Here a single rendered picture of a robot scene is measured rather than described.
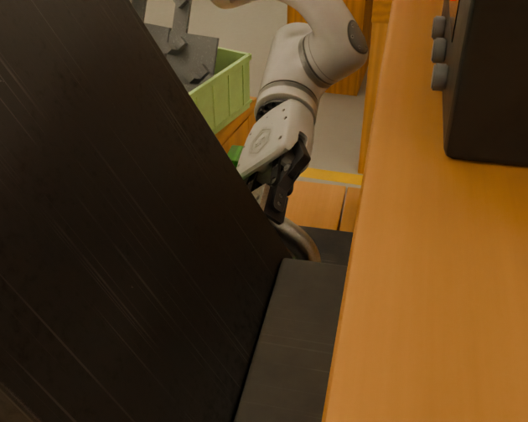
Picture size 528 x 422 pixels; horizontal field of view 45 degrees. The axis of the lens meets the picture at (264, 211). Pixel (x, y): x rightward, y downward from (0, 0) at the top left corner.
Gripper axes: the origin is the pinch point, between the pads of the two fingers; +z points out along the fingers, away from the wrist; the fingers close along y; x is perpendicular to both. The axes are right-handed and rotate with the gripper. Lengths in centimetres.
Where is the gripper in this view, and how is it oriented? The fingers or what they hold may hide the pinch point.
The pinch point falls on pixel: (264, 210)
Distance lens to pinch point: 76.8
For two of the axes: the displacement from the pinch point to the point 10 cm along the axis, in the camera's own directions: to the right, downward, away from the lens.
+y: 6.4, -3.7, -6.8
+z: -1.7, 7.9, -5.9
